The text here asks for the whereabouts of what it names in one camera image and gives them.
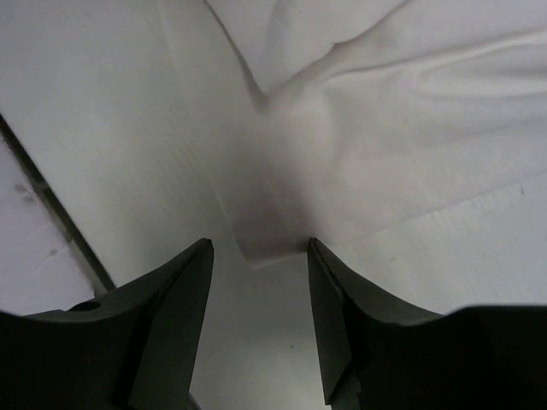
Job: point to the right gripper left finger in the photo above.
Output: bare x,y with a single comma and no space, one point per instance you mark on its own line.
134,347

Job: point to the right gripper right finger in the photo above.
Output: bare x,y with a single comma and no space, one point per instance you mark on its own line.
377,351

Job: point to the white green Charlie Brown t-shirt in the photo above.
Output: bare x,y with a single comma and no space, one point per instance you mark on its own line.
337,119

